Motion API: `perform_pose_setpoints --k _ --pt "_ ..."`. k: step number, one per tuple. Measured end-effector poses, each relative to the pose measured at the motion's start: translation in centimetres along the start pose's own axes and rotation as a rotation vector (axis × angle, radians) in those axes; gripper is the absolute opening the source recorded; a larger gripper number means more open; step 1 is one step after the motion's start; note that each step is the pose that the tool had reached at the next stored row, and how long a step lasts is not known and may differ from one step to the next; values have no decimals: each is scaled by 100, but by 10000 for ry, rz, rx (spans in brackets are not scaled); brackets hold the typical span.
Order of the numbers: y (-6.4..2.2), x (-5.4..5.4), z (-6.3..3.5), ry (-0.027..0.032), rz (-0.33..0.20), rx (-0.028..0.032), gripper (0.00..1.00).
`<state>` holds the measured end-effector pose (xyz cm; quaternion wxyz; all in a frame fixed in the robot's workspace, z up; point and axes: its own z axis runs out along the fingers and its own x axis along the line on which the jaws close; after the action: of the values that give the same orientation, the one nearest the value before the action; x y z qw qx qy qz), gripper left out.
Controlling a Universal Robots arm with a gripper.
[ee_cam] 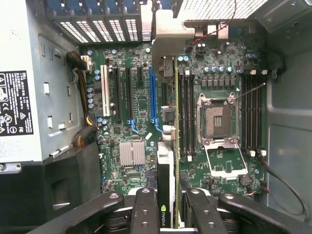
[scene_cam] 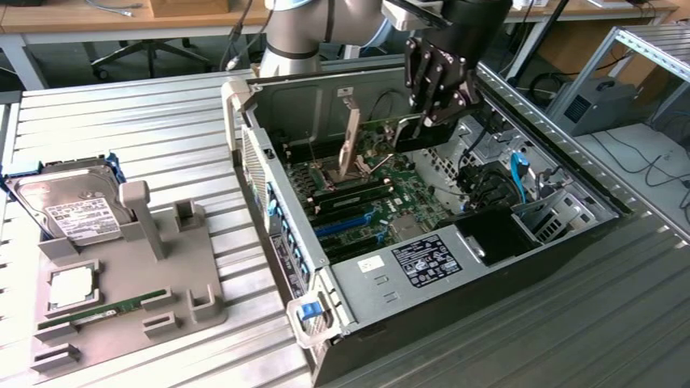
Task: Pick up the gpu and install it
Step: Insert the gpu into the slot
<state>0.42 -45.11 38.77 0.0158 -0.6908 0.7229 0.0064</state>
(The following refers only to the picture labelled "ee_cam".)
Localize red black twisted wire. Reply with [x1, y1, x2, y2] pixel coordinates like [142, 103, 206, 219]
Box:
[191, 0, 242, 46]

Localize thin metal locking lever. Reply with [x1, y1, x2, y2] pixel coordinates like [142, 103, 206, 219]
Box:
[228, 82, 267, 104]

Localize black looped wire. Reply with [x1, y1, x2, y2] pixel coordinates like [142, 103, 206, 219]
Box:
[259, 156, 310, 216]

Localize white expansion slot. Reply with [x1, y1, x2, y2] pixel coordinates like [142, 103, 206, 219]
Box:
[100, 64, 111, 117]

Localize yellow black power wire bundle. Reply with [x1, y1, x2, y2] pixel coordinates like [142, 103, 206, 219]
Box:
[65, 50, 98, 150]

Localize open grey PC case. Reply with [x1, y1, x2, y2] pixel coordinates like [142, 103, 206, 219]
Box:
[0, 0, 312, 234]

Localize silver chipset heatsink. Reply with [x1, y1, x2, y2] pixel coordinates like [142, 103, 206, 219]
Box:
[119, 141, 146, 168]

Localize green motherboard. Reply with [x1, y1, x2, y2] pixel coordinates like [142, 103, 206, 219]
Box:
[80, 24, 269, 210]

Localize black plastic fan shroud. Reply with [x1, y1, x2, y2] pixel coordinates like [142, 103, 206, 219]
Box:
[0, 141, 102, 234]

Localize round coin cell battery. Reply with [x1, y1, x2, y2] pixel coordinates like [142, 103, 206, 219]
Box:
[238, 175, 252, 187]

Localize long black expansion slot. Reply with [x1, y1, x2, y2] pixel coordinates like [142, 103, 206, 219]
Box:
[124, 67, 134, 122]
[112, 67, 122, 123]
[160, 82, 169, 106]

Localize blue expansion slot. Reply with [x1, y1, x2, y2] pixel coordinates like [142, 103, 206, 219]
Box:
[147, 65, 162, 133]

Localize CPU socket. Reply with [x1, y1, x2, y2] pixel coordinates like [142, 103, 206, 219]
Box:
[197, 94, 241, 149]

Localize metal socket cover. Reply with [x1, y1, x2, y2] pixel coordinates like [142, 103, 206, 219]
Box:
[203, 138, 249, 180]

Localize grey power supply unit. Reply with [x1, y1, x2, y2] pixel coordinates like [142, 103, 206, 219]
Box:
[0, 0, 81, 169]

